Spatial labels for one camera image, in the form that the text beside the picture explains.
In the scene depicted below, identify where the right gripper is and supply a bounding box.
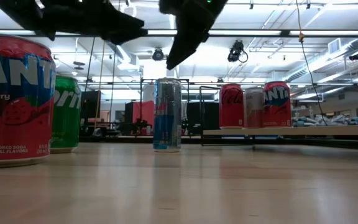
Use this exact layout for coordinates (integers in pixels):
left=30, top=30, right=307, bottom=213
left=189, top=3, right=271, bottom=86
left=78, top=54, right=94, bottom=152
left=158, top=0, right=230, bottom=71

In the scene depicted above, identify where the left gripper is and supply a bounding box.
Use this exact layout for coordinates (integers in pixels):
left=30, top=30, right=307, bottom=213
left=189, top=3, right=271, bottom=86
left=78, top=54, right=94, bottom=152
left=0, top=0, right=149, bottom=46

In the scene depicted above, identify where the blue silver Red Bull can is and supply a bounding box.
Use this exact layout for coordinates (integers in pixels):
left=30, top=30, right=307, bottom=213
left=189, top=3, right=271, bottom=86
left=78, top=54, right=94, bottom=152
left=152, top=77, right=183, bottom=154

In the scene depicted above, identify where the red Coca-Cola can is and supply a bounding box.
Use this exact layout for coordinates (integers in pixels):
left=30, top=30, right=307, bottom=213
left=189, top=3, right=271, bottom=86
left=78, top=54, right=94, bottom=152
left=218, top=83, right=246, bottom=130

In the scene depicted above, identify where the green Sprite can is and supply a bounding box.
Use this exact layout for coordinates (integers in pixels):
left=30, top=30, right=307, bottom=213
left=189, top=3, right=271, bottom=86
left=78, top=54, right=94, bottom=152
left=50, top=74, right=83, bottom=154

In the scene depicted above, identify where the grey and peach Spindrift can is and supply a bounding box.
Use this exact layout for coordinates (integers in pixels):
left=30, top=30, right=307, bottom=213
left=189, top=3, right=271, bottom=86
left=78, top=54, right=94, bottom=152
left=243, top=86, right=265, bottom=129

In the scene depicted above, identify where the red Fanta strawberry can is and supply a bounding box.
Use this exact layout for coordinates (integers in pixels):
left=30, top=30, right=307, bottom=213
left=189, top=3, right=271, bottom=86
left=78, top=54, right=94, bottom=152
left=0, top=33, right=57, bottom=169
left=262, top=80, right=293, bottom=129

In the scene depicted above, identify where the round black ceiling fixture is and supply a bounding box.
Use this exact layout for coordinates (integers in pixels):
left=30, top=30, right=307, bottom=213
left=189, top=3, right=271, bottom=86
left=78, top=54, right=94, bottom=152
left=151, top=47, right=165, bottom=62

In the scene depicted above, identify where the red panel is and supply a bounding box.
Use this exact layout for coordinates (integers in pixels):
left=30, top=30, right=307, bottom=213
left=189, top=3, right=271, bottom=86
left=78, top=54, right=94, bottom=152
left=124, top=100, right=155, bottom=129

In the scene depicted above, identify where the black cabinet box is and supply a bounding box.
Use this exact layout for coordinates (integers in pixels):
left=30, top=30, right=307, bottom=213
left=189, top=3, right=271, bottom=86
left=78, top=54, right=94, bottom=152
left=186, top=100, right=221, bottom=131

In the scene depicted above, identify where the pile of bagged items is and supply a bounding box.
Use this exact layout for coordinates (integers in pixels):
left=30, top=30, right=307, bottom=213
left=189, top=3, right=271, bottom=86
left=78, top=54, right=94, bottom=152
left=291, top=114, right=358, bottom=128

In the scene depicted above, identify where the black overhead camera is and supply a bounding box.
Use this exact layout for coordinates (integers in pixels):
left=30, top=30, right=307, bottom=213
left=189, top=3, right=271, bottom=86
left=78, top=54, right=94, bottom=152
left=227, top=39, right=249, bottom=64

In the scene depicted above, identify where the black overhead frame bar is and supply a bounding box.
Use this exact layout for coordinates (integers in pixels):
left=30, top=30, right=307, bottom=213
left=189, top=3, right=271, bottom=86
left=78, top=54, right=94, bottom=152
left=0, top=28, right=358, bottom=39

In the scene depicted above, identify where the hanging yellow cable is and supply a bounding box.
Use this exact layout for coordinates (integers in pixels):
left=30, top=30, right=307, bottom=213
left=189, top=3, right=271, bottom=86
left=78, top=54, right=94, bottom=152
left=295, top=0, right=328, bottom=127

